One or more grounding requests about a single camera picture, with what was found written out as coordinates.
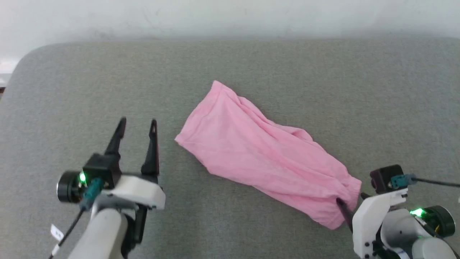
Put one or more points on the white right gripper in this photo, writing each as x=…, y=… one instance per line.
x=373, y=223

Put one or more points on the grey fabric sofa cushion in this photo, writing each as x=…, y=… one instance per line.
x=287, y=72

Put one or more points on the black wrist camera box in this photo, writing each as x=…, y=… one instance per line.
x=384, y=178
x=102, y=169

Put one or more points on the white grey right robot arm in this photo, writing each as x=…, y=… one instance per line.
x=436, y=250

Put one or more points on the pink cloth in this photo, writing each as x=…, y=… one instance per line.
x=258, y=154

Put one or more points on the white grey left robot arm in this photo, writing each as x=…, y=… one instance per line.
x=99, y=233

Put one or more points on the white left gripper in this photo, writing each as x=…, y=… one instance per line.
x=138, y=192

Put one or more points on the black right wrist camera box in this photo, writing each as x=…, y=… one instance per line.
x=384, y=178

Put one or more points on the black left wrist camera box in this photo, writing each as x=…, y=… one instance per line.
x=102, y=169

